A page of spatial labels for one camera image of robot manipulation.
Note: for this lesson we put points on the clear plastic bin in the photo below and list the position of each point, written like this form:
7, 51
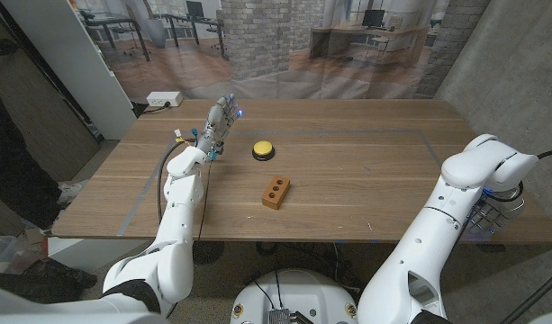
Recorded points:
1, 254

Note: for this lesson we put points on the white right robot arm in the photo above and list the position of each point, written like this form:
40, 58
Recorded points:
428, 238

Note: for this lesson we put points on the wooden block with three holes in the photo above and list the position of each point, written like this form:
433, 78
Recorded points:
275, 192

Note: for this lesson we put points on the printed office backdrop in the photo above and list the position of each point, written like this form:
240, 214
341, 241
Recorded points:
257, 45

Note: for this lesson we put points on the grey white shoe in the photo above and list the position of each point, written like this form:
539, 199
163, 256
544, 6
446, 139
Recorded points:
72, 192

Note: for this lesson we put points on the black round floor object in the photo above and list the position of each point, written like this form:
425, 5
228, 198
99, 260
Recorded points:
209, 252

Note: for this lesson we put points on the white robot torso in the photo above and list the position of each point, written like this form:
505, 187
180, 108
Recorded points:
295, 297

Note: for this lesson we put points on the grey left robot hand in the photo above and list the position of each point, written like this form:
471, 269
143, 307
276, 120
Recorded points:
217, 126

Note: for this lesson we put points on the white leaning panel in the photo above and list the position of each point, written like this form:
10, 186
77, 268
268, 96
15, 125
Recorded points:
68, 58

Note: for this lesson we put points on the white power strip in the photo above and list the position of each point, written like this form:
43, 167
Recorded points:
164, 98

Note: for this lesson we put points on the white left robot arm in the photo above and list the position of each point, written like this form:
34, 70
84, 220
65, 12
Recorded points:
176, 243

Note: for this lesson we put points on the yellow push button black base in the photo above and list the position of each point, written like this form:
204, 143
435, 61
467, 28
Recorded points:
263, 150

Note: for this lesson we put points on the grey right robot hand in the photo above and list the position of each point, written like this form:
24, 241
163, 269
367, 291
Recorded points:
500, 211

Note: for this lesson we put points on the person in dark clothes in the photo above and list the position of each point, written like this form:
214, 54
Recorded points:
10, 171

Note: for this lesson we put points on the black bag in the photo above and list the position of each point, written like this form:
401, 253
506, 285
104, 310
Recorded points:
55, 279

